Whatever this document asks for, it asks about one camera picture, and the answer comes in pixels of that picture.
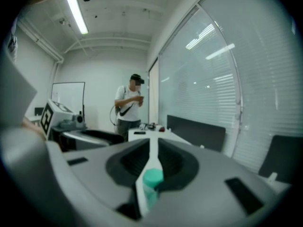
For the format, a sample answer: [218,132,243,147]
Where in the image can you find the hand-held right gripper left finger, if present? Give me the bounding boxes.
[62,138,151,227]

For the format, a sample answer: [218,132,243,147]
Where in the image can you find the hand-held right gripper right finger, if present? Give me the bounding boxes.
[147,137,292,227]

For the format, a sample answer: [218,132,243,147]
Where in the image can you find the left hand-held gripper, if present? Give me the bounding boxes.
[39,98,125,148]

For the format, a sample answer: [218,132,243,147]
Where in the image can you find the person's left forearm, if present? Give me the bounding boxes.
[22,117,46,140]

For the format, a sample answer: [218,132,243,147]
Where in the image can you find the dark grey desk partition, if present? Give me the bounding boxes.
[166,114,226,153]

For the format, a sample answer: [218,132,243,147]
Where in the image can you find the grey devices cluster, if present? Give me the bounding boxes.
[139,122,157,131]

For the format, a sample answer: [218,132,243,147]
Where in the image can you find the white desk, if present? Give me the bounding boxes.
[127,126,192,147]

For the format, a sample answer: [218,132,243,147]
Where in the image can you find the light wooden door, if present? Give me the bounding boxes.
[148,58,159,126]

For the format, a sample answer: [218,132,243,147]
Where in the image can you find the white ceiling pipe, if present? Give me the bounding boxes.
[16,20,65,65]

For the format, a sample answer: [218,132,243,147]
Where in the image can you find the long ceiling tube light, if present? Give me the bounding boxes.
[64,0,89,35]

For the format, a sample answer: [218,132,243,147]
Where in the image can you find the white whiteboard black frame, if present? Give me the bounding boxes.
[51,81,86,118]

